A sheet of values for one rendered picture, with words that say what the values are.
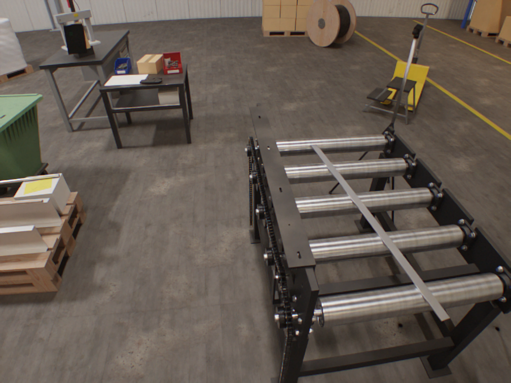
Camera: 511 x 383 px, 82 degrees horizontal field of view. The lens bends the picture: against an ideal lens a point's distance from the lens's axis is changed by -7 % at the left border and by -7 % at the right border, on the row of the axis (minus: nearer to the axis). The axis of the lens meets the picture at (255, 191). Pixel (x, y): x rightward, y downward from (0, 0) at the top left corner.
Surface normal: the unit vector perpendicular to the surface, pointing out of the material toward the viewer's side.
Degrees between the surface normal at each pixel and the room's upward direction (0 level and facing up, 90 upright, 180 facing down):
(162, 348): 0
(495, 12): 90
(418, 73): 90
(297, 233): 0
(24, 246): 90
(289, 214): 0
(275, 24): 90
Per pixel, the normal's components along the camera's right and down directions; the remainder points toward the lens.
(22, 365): 0.00, -0.77
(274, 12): 0.04, 0.64
